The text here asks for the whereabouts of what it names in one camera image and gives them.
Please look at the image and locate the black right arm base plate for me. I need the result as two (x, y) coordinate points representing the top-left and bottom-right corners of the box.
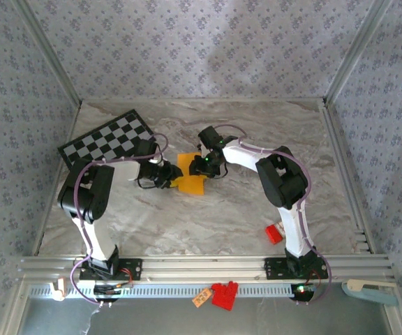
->
(263, 256), (329, 281)

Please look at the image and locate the orange cloth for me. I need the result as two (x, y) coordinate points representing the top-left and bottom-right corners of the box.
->
(176, 151), (207, 195)

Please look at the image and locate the teal and beige hand tool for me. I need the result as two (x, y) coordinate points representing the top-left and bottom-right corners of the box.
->
(341, 278), (399, 307)

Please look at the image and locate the grey slotted cable duct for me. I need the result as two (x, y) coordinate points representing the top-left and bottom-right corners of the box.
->
(26, 281), (298, 299)

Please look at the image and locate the red toy brick piece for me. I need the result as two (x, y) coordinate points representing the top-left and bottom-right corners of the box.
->
(210, 281), (239, 311)

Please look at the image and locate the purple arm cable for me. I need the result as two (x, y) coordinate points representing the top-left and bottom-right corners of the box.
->
(68, 132), (170, 308)
(218, 124), (334, 306)

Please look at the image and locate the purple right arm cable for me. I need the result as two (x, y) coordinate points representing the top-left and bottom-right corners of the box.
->
(218, 124), (334, 306)

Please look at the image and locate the aluminium corner post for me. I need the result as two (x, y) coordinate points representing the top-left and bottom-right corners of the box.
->
(325, 0), (394, 104)
(10, 0), (83, 105)

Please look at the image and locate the black and grey checkerboard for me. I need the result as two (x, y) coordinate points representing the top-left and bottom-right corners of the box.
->
(57, 109), (157, 172)

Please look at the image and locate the red block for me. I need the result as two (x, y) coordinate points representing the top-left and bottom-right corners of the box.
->
(265, 225), (285, 245)

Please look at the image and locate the aluminium profile rail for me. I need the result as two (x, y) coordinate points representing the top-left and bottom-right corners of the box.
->
(16, 254), (396, 283)

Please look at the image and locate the aluminium side rail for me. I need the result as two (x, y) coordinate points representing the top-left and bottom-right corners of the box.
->
(321, 99), (376, 254)

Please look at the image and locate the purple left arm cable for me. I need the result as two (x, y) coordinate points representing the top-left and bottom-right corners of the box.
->
(68, 132), (170, 308)

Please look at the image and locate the beige hook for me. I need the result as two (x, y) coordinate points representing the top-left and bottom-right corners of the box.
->
(50, 277), (68, 302)

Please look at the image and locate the orange tag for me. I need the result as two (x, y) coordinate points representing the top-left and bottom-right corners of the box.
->
(192, 286), (211, 308)

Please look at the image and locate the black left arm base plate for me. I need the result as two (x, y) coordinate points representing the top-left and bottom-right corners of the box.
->
(79, 257), (143, 282)

